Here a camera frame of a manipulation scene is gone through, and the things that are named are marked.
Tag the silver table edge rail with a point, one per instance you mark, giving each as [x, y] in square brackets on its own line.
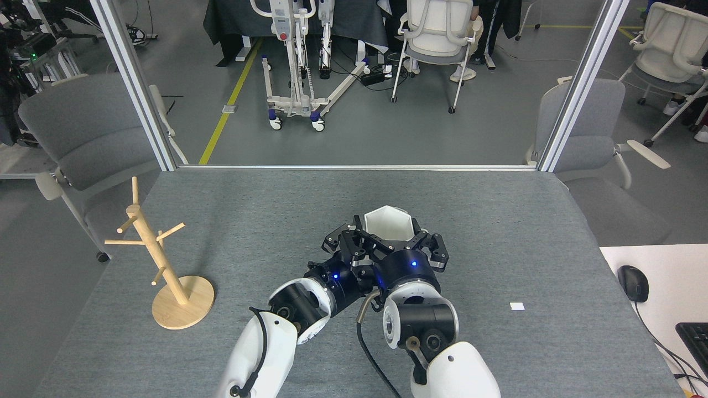
[359, 167]

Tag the white stand on wheels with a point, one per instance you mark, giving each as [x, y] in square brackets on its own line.
[290, 55]

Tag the grey upholstered chair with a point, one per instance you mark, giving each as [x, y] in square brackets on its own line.
[586, 138]
[88, 132]

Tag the person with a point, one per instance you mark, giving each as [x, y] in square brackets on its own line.
[498, 22]
[463, 74]
[136, 34]
[672, 108]

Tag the white mesh office chair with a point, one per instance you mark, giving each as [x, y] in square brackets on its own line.
[440, 27]
[672, 50]

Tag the metal floor plate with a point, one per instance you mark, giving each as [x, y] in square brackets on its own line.
[229, 109]

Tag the silver frame post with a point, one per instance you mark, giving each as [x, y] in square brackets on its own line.
[135, 83]
[584, 83]

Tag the black equipment rack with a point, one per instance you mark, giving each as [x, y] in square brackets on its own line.
[33, 44]

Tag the table with dark cloth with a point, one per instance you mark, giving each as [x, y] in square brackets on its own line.
[238, 16]

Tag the wooden cup rack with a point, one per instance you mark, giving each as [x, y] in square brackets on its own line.
[182, 309]

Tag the black power strip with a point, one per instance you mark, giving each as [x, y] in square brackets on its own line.
[373, 77]

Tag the black keyboard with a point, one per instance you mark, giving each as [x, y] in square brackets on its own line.
[697, 342]

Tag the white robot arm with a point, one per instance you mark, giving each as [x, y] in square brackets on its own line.
[437, 331]
[271, 348]

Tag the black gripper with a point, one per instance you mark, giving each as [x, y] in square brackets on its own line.
[343, 282]
[406, 268]

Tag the white desk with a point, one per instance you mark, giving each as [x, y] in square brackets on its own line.
[675, 276]

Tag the white hexagonal cup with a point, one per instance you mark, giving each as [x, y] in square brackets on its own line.
[387, 224]

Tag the black computer mouse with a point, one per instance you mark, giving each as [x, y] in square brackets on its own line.
[633, 283]

